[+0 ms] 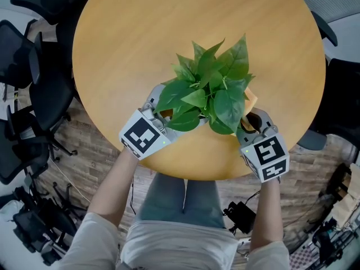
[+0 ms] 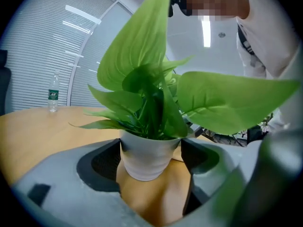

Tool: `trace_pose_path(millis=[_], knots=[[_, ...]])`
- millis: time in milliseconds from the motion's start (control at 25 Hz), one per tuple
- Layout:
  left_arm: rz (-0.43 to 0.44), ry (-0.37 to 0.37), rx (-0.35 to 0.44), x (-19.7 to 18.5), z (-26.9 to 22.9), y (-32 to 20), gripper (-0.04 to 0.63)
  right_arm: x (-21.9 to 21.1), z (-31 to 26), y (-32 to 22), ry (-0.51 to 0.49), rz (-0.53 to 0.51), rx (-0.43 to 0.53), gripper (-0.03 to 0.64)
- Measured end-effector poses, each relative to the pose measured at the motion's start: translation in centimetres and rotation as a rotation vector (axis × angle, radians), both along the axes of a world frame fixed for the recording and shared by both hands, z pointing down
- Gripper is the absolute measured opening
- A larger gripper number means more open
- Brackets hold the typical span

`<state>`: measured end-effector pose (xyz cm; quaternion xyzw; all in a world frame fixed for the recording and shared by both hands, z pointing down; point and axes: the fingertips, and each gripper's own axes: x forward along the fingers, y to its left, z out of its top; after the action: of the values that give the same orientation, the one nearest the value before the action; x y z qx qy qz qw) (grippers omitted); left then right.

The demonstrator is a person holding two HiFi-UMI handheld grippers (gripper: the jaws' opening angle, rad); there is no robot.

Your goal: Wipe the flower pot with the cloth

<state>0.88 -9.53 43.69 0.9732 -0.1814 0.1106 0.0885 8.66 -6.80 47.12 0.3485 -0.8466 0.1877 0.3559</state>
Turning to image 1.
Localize person's left forearm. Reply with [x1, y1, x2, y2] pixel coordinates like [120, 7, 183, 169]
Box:
[88, 147, 140, 230]

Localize person's grey trousers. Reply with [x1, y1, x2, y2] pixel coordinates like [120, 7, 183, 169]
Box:
[134, 172, 226, 230]

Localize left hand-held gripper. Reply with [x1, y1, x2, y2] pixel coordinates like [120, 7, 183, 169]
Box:
[119, 83, 182, 160]

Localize black device on floor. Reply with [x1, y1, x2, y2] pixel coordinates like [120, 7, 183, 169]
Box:
[223, 201, 257, 235]

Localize person's right forearm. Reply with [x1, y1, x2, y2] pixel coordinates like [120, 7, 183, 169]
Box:
[249, 177, 284, 251]

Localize checkered mat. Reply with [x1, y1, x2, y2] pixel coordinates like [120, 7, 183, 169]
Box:
[289, 245, 321, 270]

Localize green potted plant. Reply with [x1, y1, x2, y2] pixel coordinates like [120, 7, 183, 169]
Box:
[153, 33, 256, 136]

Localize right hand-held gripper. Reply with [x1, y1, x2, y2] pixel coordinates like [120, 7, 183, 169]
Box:
[235, 108, 290, 184]

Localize person's white shirt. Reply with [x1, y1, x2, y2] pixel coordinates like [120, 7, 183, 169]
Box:
[60, 212, 290, 270]

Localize orange wiping cloth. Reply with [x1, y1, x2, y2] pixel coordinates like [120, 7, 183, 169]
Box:
[241, 86, 259, 132]

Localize black device cable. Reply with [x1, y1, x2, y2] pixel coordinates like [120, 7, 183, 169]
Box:
[243, 190, 262, 208]

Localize white floor cable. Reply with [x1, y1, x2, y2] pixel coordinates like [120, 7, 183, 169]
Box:
[53, 161, 91, 205]

